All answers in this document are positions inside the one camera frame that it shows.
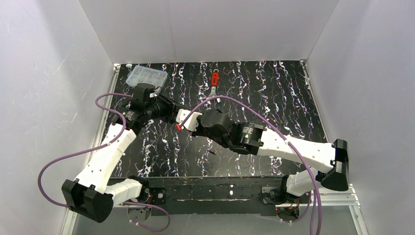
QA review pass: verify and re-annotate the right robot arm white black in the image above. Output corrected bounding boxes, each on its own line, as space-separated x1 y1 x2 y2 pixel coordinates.
179 110 349 198

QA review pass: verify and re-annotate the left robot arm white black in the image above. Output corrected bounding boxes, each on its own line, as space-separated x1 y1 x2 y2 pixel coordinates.
61 83 190 223

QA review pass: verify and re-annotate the clear plastic screw box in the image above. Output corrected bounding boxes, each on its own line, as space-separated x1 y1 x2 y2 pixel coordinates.
126 65 167 88

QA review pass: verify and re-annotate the red handled adjustable wrench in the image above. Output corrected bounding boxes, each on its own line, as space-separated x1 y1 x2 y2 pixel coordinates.
207 69 219 98

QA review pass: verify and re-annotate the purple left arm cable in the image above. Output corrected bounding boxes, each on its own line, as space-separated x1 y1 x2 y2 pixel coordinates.
37 93 171 233

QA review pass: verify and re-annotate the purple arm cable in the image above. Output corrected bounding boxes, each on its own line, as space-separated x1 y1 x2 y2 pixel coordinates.
37 93 171 233
181 95 323 235

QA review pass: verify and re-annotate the black front mounting rail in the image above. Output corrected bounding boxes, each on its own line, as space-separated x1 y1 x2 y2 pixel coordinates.
146 176 283 216

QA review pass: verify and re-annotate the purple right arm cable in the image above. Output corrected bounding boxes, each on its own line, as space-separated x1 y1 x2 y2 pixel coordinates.
181 95 323 235

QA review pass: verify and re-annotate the aluminium table frame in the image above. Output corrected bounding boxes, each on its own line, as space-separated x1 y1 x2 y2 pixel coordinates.
60 63 369 235

